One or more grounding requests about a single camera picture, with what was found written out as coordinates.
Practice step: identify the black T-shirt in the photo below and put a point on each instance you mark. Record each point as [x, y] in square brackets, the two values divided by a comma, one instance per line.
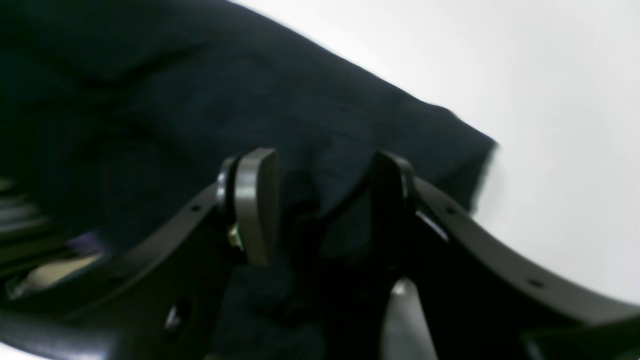
[114, 113]

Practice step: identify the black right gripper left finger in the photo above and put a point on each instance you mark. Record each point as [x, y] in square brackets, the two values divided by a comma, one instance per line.
[161, 299]

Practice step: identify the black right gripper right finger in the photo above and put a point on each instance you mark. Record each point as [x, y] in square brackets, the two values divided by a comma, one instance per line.
[482, 300]

